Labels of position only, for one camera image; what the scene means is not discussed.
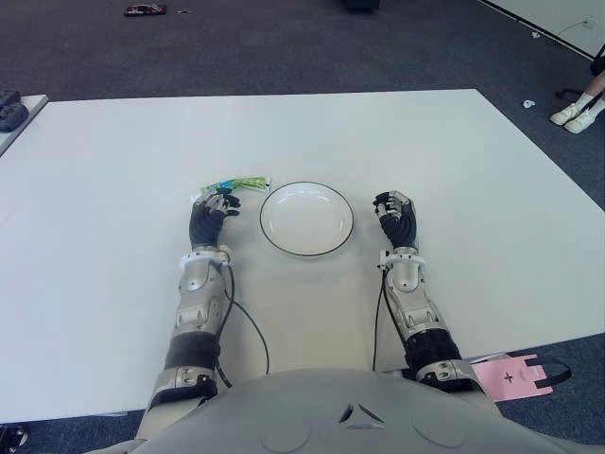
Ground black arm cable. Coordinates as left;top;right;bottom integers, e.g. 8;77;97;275
372;267;393;373
215;262;271;390

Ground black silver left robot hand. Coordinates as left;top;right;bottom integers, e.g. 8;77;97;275
188;187;242;250

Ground white side table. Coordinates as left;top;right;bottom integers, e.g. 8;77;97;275
0;93;50;157

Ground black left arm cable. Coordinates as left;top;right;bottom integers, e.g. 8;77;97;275
215;262;271;390

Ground red black floor object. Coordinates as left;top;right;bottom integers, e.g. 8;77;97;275
123;3;167;17

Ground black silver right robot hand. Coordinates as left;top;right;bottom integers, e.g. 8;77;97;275
372;190;421;251

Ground pink paper bag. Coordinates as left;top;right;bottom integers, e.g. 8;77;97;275
472;353;572;403

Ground grey robot torso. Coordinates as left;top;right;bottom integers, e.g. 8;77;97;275
136;368;605;454

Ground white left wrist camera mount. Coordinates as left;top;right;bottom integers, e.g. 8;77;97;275
180;245;233;267

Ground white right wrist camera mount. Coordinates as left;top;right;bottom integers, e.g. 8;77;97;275
376;249;425;271

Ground white plate with black rim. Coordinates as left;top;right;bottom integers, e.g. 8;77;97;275
258;182;354;259

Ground white flat panel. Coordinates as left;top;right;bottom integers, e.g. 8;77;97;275
481;0;605;61

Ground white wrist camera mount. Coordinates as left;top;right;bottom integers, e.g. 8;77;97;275
376;249;425;271
180;245;233;267

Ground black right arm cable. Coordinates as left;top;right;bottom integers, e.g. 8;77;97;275
372;267;393;373

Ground person in white clothes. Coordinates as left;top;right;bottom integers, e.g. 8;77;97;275
549;44;605;133

